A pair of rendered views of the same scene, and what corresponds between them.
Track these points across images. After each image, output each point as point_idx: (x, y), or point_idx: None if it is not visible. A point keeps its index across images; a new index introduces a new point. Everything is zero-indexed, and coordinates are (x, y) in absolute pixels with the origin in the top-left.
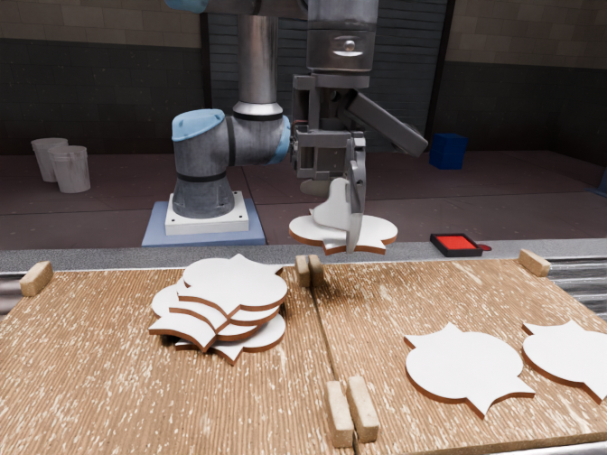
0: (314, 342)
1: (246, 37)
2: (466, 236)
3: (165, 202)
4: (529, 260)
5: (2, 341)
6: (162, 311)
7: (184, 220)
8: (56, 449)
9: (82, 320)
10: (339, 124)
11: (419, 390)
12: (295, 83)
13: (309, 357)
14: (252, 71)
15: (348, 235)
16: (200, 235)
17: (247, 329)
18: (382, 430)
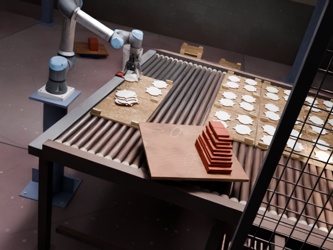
0: (139, 97)
1: (71, 33)
2: (120, 72)
3: (32, 95)
4: None
5: (114, 117)
6: (125, 102)
7: (64, 95)
8: (142, 116)
9: (114, 111)
10: (135, 60)
11: (154, 95)
12: (133, 56)
13: (141, 99)
14: (71, 43)
15: (138, 78)
16: (69, 97)
17: (136, 98)
18: None
